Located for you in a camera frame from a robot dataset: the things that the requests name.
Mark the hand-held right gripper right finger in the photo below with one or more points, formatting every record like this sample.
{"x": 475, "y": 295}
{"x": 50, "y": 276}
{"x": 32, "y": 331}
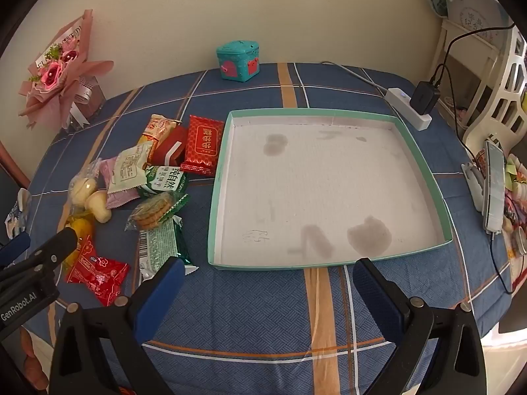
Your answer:
{"x": 378, "y": 296}

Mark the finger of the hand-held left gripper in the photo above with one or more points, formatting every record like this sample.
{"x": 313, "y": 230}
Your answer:
{"x": 57, "y": 247}
{"x": 12, "y": 250}

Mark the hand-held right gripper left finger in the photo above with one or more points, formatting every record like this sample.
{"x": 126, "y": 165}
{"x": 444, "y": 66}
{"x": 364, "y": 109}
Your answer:
{"x": 158, "y": 292}

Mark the orange jelly cup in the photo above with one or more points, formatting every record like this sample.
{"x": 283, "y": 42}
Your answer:
{"x": 80, "y": 228}

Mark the green and white wafer packet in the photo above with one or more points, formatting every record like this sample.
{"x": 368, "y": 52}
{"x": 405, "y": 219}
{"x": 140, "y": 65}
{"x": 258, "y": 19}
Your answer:
{"x": 160, "y": 247}

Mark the red flower-print snack packet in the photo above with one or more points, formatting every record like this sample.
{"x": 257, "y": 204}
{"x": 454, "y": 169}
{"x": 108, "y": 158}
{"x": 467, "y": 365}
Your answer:
{"x": 96, "y": 273}

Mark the pale jelly cup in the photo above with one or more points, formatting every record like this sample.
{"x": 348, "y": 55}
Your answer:
{"x": 82, "y": 188}
{"x": 99, "y": 210}

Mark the pink snack packet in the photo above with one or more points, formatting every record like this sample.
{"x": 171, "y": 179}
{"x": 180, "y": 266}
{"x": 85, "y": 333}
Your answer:
{"x": 119, "y": 198}

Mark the clear round biscuit packet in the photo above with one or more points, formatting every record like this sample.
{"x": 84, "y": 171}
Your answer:
{"x": 152, "y": 212}

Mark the white and green snack packet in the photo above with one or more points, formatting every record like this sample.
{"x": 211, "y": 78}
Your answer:
{"x": 129, "y": 166}

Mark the dark green biscuit packet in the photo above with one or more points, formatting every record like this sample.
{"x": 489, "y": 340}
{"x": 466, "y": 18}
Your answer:
{"x": 164, "y": 179}

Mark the green-rimmed white tray box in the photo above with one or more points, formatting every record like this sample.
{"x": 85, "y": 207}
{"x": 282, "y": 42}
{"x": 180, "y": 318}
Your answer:
{"x": 329, "y": 181}

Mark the dark red snack packet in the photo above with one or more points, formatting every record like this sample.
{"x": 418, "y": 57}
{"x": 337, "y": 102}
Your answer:
{"x": 171, "y": 148}

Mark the red patterned snack packet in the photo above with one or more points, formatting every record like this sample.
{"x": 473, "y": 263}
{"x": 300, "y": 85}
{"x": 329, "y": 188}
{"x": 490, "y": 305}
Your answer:
{"x": 202, "y": 144}

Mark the yellow swiss roll packet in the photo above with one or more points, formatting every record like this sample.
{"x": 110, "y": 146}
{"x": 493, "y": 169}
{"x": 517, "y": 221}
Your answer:
{"x": 158, "y": 129}

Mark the blue and white snack packet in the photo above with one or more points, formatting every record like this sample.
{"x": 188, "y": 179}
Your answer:
{"x": 16, "y": 214}

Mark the blue plaid tablecloth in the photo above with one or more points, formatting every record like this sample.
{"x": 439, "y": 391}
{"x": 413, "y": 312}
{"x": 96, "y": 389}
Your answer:
{"x": 263, "y": 308}

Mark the white phone stand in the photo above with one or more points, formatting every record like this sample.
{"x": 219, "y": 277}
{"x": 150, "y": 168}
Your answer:
{"x": 473, "y": 185}

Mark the glass vase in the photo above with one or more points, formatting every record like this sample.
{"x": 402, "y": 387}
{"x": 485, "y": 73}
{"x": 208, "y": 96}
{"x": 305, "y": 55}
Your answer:
{"x": 92, "y": 105}

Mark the smartphone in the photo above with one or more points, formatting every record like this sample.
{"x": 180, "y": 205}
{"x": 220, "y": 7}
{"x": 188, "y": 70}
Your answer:
{"x": 494, "y": 185}

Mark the pink flower bouquet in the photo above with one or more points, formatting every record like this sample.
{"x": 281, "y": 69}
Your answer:
{"x": 57, "y": 70}

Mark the white power strip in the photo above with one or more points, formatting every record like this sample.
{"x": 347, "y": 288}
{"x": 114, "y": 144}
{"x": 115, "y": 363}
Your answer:
{"x": 397, "y": 96}

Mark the black charger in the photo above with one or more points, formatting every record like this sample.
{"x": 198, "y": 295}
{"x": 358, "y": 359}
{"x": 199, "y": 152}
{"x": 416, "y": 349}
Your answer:
{"x": 425, "y": 98}

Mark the teal toy chest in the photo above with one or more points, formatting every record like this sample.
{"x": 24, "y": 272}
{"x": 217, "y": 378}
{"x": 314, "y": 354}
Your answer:
{"x": 238, "y": 61}

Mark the white lattice shelf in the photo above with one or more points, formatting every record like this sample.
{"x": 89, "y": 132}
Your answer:
{"x": 444, "y": 49}

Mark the grey memory album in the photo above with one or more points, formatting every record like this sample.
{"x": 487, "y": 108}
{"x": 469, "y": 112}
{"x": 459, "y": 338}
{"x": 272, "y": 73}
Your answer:
{"x": 477, "y": 4}

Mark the pink wooden frame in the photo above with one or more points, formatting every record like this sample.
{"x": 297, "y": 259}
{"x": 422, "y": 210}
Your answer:
{"x": 14, "y": 164}

